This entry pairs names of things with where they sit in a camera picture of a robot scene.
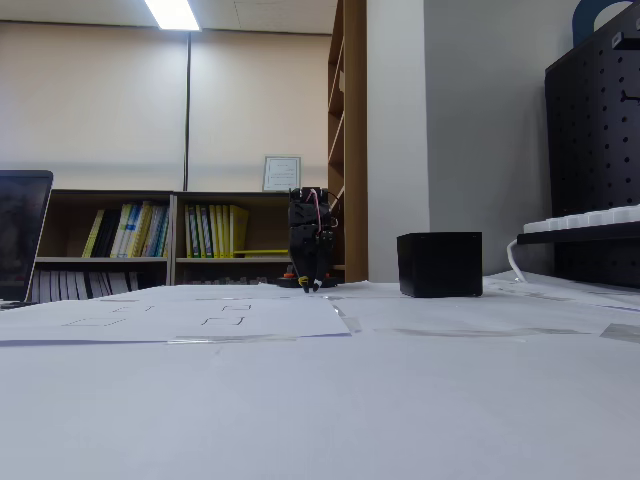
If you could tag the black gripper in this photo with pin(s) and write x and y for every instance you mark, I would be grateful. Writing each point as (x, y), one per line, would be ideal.
(303, 244)

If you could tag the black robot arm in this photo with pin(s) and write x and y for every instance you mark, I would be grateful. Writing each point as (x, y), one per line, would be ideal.
(331, 283)

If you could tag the black open box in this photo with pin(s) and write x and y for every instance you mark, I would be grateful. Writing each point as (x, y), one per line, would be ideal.
(440, 265)

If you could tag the yellow flat bar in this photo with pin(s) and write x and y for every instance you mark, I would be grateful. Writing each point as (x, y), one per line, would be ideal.
(265, 251)

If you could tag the white paper with drawn squares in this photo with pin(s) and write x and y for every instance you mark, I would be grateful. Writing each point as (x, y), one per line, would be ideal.
(280, 320)

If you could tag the framed white notice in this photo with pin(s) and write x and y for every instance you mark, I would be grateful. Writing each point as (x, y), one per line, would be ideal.
(283, 173)

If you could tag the tall wooden shelf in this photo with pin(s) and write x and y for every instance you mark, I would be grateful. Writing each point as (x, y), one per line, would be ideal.
(355, 150)

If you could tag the leaning yellow book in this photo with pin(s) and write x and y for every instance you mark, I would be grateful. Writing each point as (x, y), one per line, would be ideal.
(93, 234)

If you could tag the white power strip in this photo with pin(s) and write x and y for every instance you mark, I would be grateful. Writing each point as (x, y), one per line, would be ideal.
(590, 219)

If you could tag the ceiling light panel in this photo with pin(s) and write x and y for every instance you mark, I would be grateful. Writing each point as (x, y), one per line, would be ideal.
(172, 14)

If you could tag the black laptop screen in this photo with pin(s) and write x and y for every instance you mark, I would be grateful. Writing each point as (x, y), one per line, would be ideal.
(20, 235)

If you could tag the black pegboard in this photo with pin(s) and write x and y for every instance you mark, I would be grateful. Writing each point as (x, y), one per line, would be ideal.
(590, 150)

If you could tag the blue round object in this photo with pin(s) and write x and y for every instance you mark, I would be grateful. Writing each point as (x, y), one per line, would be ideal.
(582, 20)

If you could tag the dark wall conduit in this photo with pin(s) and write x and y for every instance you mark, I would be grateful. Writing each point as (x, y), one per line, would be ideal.
(187, 110)

